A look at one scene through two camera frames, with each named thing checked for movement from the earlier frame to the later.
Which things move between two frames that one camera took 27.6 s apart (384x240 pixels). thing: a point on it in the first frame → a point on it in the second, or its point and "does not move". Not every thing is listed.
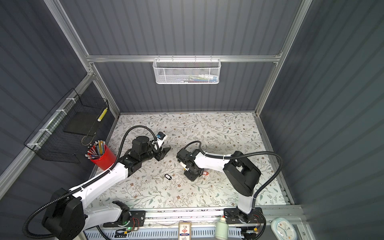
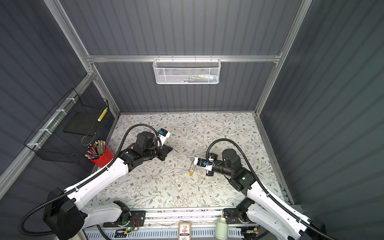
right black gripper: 190,177 → 213,155
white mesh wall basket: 186,70 does not move
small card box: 184,230 does not move
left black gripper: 161,153 does not move
